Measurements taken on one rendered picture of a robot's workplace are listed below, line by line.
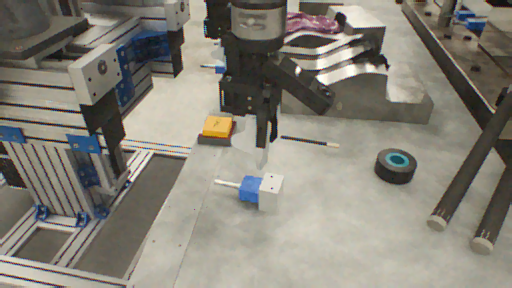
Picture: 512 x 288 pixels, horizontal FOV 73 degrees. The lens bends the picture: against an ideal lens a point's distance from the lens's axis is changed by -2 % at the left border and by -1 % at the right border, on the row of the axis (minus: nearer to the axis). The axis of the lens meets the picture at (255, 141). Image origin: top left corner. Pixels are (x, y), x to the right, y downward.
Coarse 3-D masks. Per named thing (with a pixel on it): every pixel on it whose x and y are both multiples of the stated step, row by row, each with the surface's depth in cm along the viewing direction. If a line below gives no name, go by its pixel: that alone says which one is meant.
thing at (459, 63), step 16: (432, 0) 195; (416, 16) 171; (432, 16) 167; (432, 32) 149; (448, 32) 149; (432, 48) 146; (448, 48) 134; (464, 48) 134; (448, 64) 129; (464, 64) 122; (480, 64) 122; (496, 64) 126; (464, 80) 115; (480, 80) 112; (496, 80) 112; (464, 96) 114; (480, 96) 104; (496, 96) 103; (480, 112) 103
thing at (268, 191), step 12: (216, 180) 67; (252, 180) 66; (264, 180) 64; (276, 180) 64; (240, 192) 64; (252, 192) 63; (264, 192) 62; (276, 192) 61; (264, 204) 64; (276, 204) 63
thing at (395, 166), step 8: (384, 152) 74; (392, 152) 74; (400, 152) 74; (376, 160) 73; (384, 160) 71; (392, 160) 74; (400, 160) 73; (408, 160) 71; (376, 168) 73; (384, 168) 70; (392, 168) 69; (400, 168) 69; (408, 168) 69; (384, 176) 71; (392, 176) 70; (400, 176) 69; (408, 176) 69; (400, 184) 70
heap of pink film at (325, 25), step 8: (288, 16) 126; (296, 16) 126; (304, 16) 129; (312, 16) 128; (320, 16) 128; (288, 24) 120; (296, 24) 118; (304, 24) 118; (312, 24) 118; (320, 24) 121; (328, 24) 123; (336, 24) 124; (288, 32) 118; (328, 32) 120; (336, 32) 122
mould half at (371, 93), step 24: (288, 48) 107; (360, 48) 95; (336, 72) 89; (360, 72) 83; (384, 72) 83; (408, 72) 99; (288, 96) 89; (336, 96) 88; (360, 96) 87; (384, 96) 86; (408, 96) 88; (384, 120) 90; (408, 120) 89
